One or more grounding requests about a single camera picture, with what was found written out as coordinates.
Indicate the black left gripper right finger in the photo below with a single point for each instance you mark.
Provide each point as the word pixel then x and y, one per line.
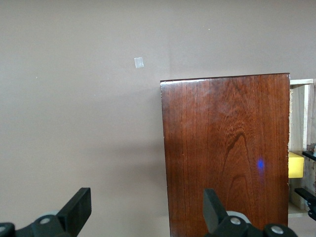
pixel 213 212

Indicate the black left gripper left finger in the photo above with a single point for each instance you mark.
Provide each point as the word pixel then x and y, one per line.
pixel 76 209

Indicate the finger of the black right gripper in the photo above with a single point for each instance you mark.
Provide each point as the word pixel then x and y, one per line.
pixel 310 155
pixel 306 196

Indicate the yellow block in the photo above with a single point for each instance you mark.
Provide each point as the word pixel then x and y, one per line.
pixel 295 165

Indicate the dark brown wooden cabinet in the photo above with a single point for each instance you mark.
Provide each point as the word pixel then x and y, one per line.
pixel 222 153

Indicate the small clear tape patch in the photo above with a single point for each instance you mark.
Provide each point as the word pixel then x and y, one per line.
pixel 139 62

